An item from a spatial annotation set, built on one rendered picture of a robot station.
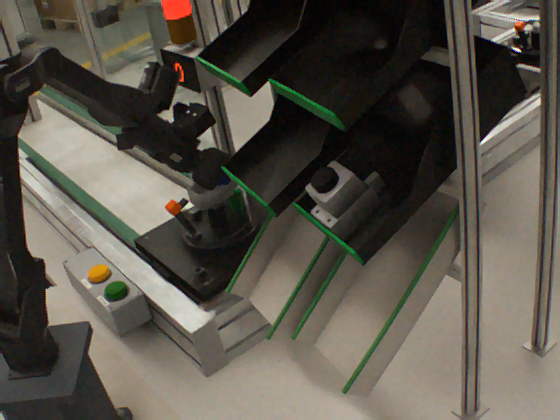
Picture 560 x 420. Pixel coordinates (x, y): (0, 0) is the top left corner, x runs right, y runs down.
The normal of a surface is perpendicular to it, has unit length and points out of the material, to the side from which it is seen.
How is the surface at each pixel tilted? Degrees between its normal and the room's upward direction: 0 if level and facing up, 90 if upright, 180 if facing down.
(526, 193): 0
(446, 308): 0
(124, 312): 90
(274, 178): 25
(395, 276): 45
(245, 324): 90
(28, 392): 0
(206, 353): 90
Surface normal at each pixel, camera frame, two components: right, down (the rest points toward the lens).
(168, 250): -0.18, -0.83
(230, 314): 0.62, 0.33
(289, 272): -0.73, -0.32
